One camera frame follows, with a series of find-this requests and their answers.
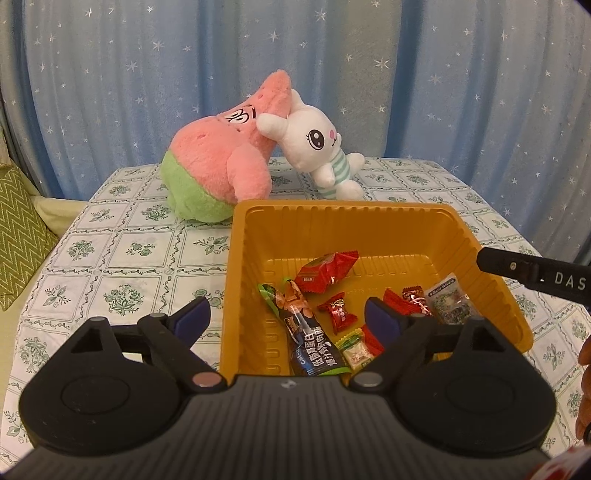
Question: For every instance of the person's right hand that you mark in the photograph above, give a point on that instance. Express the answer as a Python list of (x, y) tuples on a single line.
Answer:
[(585, 383)]

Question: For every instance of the black orange snack bar packet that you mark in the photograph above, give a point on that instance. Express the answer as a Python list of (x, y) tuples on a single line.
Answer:
[(304, 332)]

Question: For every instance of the pink starfish plush toy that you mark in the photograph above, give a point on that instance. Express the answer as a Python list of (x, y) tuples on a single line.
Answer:
[(217, 152)]

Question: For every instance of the red white printed clothing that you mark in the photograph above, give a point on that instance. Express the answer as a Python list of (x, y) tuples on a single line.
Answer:
[(572, 468)]

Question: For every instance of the green zigzag pillow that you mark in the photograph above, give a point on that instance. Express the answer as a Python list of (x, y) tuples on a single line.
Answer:
[(18, 230)]

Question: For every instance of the large red snack packet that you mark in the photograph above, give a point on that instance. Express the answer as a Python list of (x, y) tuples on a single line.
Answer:
[(325, 272)]

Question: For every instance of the green white candy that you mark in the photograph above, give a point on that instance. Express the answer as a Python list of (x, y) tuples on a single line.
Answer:
[(355, 350)]

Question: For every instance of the orange plastic tray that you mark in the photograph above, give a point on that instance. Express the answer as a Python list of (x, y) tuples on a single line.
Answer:
[(351, 230)]

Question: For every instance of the blue star-print curtain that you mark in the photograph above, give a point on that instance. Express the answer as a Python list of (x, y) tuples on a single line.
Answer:
[(138, 69)]

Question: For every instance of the light green sofa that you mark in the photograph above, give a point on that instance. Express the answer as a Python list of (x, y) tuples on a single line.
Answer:
[(55, 214)]

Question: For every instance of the clear green snack packet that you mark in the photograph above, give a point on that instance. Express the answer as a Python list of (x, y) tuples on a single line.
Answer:
[(450, 302)]

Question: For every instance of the white bunny plush toy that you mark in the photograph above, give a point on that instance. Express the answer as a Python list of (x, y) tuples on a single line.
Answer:
[(314, 138)]

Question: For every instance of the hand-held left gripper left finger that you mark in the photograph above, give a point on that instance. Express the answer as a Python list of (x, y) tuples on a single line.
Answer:
[(191, 318)]

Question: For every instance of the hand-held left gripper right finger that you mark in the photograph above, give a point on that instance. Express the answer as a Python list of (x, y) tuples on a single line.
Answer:
[(381, 316)]

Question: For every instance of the red candy with white print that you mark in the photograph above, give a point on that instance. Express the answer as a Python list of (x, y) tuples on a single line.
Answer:
[(415, 297)]

